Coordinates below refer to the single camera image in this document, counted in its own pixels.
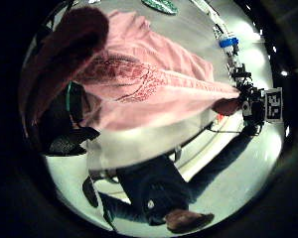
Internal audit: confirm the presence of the green patterned cloth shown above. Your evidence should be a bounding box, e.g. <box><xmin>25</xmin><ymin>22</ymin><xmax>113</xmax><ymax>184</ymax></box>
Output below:
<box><xmin>141</xmin><ymin>0</ymin><xmax>180</xmax><ymax>16</ymax></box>

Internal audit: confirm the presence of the blue capped white bottle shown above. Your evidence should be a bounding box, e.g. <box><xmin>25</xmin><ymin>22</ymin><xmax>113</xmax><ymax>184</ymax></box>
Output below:
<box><xmin>218</xmin><ymin>36</ymin><xmax>240</xmax><ymax>56</ymax></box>

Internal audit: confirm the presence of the the person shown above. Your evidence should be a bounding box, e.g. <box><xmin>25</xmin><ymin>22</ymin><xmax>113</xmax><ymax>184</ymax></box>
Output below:
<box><xmin>81</xmin><ymin>131</ymin><xmax>256</xmax><ymax>234</ymax></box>

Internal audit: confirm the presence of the white marker cube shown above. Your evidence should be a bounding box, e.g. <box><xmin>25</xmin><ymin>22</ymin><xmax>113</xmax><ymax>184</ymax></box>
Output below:
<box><xmin>263</xmin><ymin>86</ymin><xmax>284</xmax><ymax>124</ymax></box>

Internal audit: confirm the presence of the pink embroidered cloth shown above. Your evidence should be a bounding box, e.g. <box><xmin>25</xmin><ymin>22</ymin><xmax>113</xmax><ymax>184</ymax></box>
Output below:
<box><xmin>73</xmin><ymin>9</ymin><xmax>241</xmax><ymax>132</ymax></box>

